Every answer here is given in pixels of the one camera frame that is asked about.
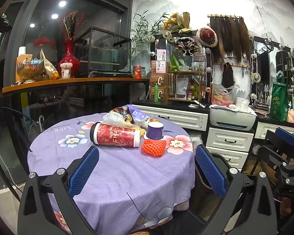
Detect purple yogurt cup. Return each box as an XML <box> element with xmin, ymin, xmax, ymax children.
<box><xmin>143</xmin><ymin>122</ymin><xmax>164</xmax><ymax>140</ymax></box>

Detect dark hanging wig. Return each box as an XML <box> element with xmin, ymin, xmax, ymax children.
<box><xmin>221</xmin><ymin>62</ymin><xmax>235</xmax><ymax>89</ymax></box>

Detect wide white drawer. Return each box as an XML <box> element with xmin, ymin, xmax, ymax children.
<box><xmin>132</xmin><ymin>104</ymin><xmax>209</xmax><ymax>132</ymax></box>

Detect clear bag of red packets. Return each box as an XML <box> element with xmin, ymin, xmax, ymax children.
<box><xmin>211</xmin><ymin>84</ymin><xmax>240</xmax><ymax>107</ymax></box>

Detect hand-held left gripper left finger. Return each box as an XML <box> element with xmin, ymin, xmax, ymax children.
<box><xmin>18</xmin><ymin>146</ymin><xmax>100</xmax><ymax>235</ymax></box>

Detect tall white box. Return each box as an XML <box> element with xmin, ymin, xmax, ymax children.
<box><xmin>17</xmin><ymin>46</ymin><xmax>33</xmax><ymax>61</ymax></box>

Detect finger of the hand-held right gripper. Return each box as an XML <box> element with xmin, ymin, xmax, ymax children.
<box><xmin>263</xmin><ymin>127</ymin><xmax>294</xmax><ymax>152</ymax></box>
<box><xmin>257</xmin><ymin>146</ymin><xmax>294</xmax><ymax>184</ymax></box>

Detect colourful glass bowl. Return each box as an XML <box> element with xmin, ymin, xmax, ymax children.
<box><xmin>16</xmin><ymin>58</ymin><xmax>44</xmax><ymax>81</ymax></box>

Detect golden brown paper bag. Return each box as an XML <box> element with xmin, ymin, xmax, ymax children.
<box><xmin>39</xmin><ymin>49</ymin><xmax>60</xmax><ymax>80</ymax></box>

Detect row of hanging hairpieces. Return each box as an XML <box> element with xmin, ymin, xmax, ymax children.
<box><xmin>209</xmin><ymin>14</ymin><xmax>252</xmax><ymax>64</ymax></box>

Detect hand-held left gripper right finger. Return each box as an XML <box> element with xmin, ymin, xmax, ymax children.
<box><xmin>195</xmin><ymin>144</ymin><xmax>278</xmax><ymax>235</ymax></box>

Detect red patterned paper cup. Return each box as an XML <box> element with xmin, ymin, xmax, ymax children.
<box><xmin>89</xmin><ymin>122</ymin><xmax>141</xmax><ymax>148</ymax></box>

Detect brown carton box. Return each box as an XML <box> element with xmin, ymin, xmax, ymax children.
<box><xmin>149</xmin><ymin>73</ymin><xmax>167</xmax><ymax>88</ymax></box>
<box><xmin>149</xmin><ymin>86</ymin><xmax>167</xmax><ymax>101</ymax></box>

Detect green tote bag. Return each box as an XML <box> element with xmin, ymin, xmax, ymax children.
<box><xmin>269</xmin><ymin>73</ymin><xmax>289</xmax><ymax>122</ymax></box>

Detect purple snack packet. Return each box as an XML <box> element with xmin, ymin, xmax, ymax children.
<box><xmin>121</xmin><ymin>105</ymin><xmax>148</xmax><ymax>121</ymax></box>

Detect red flower branches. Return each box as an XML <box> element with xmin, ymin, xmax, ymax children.
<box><xmin>60</xmin><ymin>10</ymin><xmax>85</xmax><ymax>40</ymax></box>

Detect wooden counter shelf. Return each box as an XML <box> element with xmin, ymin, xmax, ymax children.
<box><xmin>2</xmin><ymin>78</ymin><xmax>150</xmax><ymax>94</ymax></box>

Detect green bamboo plant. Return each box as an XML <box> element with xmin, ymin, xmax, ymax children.
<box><xmin>131</xmin><ymin>11</ymin><xmax>169</xmax><ymax>54</ymax></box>

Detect white desk drawer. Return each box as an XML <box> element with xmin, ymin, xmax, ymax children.
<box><xmin>255</xmin><ymin>122</ymin><xmax>285</xmax><ymax>140</ymax></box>

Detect white plastic bag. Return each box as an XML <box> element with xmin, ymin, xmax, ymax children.
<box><xmin>102</xmin><ymin>111</ymin><xmax>145</xmax><ymax>131</ymax></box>

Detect red embroidered hat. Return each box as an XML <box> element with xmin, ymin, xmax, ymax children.
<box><xmin>196</xmin><ymin>27</ymin><xmax>219</xmax><ymax>48</ymax></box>

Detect white printer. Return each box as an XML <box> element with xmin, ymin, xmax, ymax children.
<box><xmin>209</xmin><ymin>104</ymin><xmax>257</xmax><ymax>131</ymax></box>

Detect pink printed box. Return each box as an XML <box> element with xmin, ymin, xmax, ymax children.
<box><xmin>156</xmin><ymin>60</ymin><xmax>167</xmax><ymax>74</ymax></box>

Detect purple floral tablecloth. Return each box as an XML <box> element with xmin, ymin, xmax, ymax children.
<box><xmin>27</xmin><ymin>105</ymin><xmax>196</xmax><ymax>234</ymax></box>

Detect red ceramic vase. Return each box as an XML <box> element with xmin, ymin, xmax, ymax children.
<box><xmin>58</xmin><ymin>39</ymin><xmax>81</xmax><ymax>78</ymax></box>

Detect ornate costume headpiece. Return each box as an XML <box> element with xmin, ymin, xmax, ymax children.
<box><xmin>174</xmin><ymin>37</ymin><xmax>201</xmax><ymax>56</ymax></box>

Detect bamboo shelf rack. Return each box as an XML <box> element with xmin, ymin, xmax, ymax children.
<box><xmin>167</xmin><ymin>65</ymin><xmax>204</xmax><ymax>103</ymax></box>

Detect sunflower bouquet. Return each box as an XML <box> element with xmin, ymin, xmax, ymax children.
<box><xmin>163</xmin><ymin>12</ymin><xmax>191</xmax><ymax>34</ymax></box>

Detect orange foam fruit net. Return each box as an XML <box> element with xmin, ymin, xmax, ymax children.
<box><xmin>141</xmin><ymin>139</ymin><xmax>167</xmax><ymax>157</ymax></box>

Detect dark brown snack wrapper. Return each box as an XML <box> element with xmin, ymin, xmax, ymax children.
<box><xmin>113</xmin><ymin>107</ymin><xmax>133</xmax><ymax>123</ymax></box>

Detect white plastic container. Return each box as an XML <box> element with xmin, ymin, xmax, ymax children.
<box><xmin>235</xmin><ymin>97</ymin><xmax>250</xmax><ymax>112</ymax></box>

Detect white cabinet drawer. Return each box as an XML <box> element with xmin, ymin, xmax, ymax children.
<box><xmin>206</xmin><ymin>127</ymin><xmax>254</xmax><ymax>152</ymax></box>
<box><xmin>206</xmin><ymin>146</ymin><xmax>249</xmax><ymax>170</ymax></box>

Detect plastic bottle with orange label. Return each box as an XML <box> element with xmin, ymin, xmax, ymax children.
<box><xmin>135</xmin><ymin>115</ymin><xmax>161</xmax><ymax>130</ymax></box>

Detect black framed glass cage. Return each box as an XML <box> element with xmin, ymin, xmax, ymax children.
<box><xmin>75</xmin><ymin>27</ymin><xmax>132</xmax><ymax>78</ymax></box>

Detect dark brown trash bin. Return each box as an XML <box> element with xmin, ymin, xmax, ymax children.
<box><xmin>195</xmin><ymin>152</ymin><xmax>236</xmax><ymax>217</ymax></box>

